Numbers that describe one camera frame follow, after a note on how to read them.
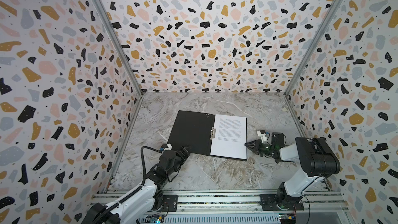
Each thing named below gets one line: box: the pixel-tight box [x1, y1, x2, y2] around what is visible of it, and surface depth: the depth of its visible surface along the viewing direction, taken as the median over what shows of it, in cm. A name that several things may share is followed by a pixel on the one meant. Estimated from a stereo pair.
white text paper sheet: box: [210, 114, 248, 160], surface depth 99 cm
